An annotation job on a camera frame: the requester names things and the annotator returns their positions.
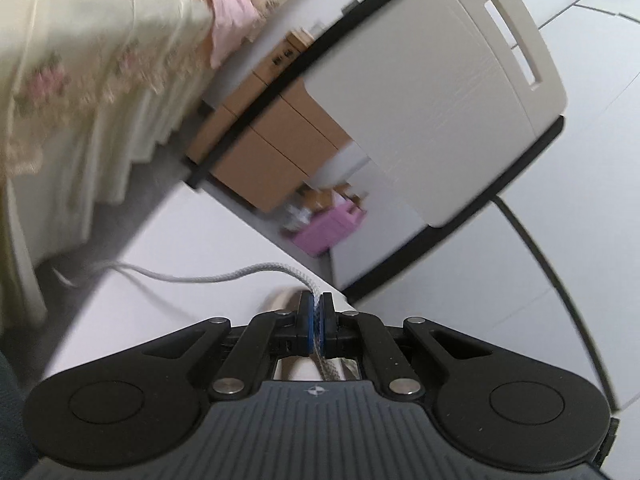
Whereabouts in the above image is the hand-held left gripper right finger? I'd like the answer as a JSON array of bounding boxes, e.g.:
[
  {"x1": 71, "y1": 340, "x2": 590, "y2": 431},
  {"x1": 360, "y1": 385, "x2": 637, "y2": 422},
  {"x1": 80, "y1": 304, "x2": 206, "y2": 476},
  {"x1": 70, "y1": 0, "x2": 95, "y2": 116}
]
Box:
[{"x1": 320, "y1": 291, "x2": 488, "y2": 402}]

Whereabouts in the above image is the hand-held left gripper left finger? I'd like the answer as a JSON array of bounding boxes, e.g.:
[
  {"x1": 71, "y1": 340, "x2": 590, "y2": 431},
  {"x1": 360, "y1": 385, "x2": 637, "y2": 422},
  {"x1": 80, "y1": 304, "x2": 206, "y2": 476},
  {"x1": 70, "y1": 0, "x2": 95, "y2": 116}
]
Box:
[{"x1": 142, "y1": 291, "x2": 317, "y2": 402}]

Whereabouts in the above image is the white shoelace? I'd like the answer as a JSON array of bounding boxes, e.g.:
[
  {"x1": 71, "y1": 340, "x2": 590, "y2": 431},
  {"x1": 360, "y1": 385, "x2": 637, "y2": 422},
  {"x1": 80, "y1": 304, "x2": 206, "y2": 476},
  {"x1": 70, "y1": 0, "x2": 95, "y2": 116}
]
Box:
[{"x1": 52, "y1": 261, "x2": 351, "y2": 383}]

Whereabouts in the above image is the pink box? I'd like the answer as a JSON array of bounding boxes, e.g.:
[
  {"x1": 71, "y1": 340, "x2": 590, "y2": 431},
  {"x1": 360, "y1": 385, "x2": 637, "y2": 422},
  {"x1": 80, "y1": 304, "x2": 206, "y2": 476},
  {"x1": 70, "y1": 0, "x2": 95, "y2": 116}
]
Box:
[{"x1": 291, "y1": 205, "x2": 368, "y2": 259}]

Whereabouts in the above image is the crumpled clear plastic bag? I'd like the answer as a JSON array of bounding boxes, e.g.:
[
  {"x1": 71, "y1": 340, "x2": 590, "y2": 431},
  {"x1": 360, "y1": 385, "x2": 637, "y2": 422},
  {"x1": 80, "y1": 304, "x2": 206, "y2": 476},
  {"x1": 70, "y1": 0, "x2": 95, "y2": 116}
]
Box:
[{"x1": 282, "y1": 200, "x2": 316, "y2": 233}]

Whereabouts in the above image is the brown cardboard box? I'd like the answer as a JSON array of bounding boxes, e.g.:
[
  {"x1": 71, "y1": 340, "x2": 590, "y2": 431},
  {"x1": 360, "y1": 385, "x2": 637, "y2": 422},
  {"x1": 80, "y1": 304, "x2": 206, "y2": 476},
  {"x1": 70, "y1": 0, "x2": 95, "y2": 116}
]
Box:
[{"x1": 297, "y1": 182, "x2": 366, "y2": 216}]

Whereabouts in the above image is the wooden nightstand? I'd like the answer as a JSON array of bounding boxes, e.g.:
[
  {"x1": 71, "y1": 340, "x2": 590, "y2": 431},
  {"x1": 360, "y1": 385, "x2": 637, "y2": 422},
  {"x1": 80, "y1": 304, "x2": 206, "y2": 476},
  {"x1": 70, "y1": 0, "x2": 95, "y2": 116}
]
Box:
[{"x1": 187, "y1": 27, "x2": 353, "y2": 213}]

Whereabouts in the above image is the cream quilted bed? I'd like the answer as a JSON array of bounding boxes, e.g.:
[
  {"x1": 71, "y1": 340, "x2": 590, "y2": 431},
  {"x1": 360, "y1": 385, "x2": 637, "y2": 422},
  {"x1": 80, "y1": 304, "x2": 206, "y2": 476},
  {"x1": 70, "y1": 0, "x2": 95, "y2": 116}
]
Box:
[{"x1": 0, "y1": 0, "x2": 306, "y2": 331}]

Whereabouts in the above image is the pink pastel duvet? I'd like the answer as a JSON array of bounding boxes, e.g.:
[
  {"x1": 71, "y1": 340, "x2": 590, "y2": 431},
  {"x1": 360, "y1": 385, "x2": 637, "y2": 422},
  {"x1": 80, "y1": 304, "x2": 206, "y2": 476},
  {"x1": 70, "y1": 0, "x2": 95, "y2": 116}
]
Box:
[{"x1": 175, "y1": 0, "x2": 257, "y2": 69}]

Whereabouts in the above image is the white chair with black frame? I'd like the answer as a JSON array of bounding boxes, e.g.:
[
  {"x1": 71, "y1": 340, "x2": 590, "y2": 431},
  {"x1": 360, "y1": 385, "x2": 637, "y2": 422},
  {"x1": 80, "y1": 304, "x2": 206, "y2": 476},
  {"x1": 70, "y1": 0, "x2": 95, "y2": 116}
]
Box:
[{"x1": 42, "y1": 0, "x2": 568, "y2": 391}]

